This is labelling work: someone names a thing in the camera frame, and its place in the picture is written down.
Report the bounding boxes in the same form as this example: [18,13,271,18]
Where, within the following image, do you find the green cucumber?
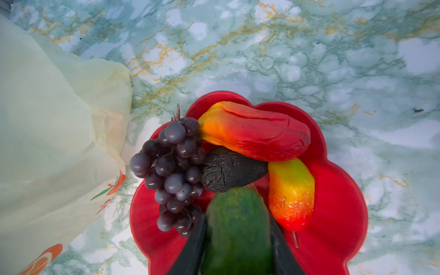
[201,187,272,275]

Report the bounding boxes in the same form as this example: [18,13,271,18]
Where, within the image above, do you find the red chili pepper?
[198,101,311,162]

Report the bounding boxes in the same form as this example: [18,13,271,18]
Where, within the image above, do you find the dark avocado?
[201,147,268,193]

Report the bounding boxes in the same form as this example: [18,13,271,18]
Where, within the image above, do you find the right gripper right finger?
[269,214,306,275]

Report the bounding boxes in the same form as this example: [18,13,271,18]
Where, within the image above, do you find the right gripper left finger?
[166,214,207,275]

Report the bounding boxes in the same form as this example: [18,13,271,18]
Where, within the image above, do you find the dark purple grapes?
[129,110,206,238]

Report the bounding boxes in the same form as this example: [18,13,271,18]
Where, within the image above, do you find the red flower-shaped plate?
[129,91,368,275]

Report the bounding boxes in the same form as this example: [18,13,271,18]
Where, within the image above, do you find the yellowish plastic bag orange print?
[1,17,132,275]

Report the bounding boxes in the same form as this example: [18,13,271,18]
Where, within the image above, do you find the red orange mango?
[268,158,315,232]

